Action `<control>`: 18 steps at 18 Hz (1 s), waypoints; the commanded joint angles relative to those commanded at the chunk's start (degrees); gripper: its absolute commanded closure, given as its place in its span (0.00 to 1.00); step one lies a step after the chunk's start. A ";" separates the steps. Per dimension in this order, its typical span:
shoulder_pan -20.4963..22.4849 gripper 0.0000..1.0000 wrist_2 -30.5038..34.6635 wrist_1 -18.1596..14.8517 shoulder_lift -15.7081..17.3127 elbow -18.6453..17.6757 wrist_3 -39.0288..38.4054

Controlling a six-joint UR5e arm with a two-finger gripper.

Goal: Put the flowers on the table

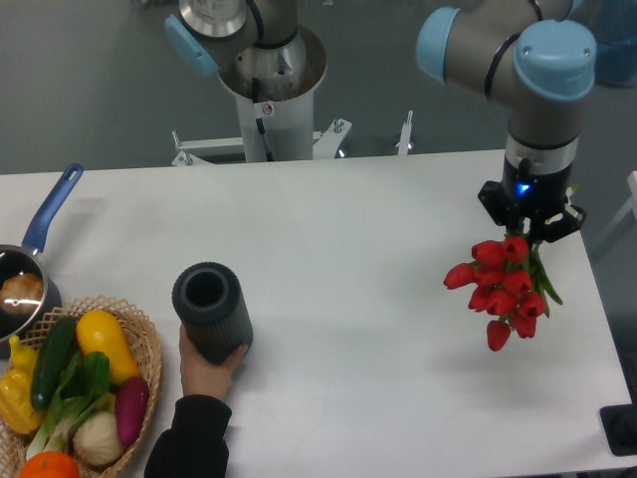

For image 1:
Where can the black device at table edge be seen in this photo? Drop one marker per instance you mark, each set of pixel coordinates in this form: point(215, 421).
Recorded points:
point(619, 424)

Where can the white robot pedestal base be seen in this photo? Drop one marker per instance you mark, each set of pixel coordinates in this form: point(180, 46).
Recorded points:
point(270, 131)

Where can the white garlic bulb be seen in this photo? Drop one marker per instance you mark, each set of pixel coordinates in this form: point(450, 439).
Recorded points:
point(96, 441)

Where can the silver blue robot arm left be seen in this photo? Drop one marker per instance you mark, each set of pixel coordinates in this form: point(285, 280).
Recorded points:
point(258, 49)

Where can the blue bin in background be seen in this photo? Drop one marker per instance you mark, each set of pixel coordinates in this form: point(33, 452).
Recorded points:
point(614, 27)

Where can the orange fruit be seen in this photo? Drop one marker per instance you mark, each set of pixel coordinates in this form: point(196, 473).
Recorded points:
point(50, 464)

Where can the red tulip bouquet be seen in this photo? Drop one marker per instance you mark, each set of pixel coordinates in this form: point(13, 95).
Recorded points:
point(510, 284)

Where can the purple eggplant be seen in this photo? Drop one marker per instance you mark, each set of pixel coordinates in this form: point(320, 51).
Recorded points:
point(130, 408)

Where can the blue handled saucepan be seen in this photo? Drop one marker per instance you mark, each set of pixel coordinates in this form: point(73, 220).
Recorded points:
point(25, 258)

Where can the black sleeved forearm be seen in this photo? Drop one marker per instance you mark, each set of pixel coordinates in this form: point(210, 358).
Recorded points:
point(194, 444)

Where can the green bok choy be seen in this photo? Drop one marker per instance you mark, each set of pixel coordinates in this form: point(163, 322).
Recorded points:
point(84, 383)

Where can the yellow bell pepper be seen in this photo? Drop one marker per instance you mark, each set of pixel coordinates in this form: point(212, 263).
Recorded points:
point(16, 408)

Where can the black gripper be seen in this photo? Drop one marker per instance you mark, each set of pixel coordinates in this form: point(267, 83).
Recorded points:
point(533, 185)

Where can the green cucumber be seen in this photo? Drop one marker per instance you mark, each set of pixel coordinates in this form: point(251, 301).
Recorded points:
point(51, 361)

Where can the yellow squash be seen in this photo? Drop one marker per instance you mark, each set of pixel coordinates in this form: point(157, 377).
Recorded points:
point(100, 331)

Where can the browned food in saucepan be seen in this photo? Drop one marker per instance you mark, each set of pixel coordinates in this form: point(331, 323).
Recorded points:
point(21, 295)

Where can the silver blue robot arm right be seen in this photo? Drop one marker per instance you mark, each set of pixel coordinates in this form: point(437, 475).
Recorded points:
point(530, 58)

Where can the white frame at right edge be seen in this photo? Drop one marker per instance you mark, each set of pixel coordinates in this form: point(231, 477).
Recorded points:
point(617, 226)

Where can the dark grey ribbed vase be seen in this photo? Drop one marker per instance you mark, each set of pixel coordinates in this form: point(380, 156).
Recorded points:
point(209, 301)

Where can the person's hand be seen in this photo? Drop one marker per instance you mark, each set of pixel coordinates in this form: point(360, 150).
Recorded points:
point(201, 377)

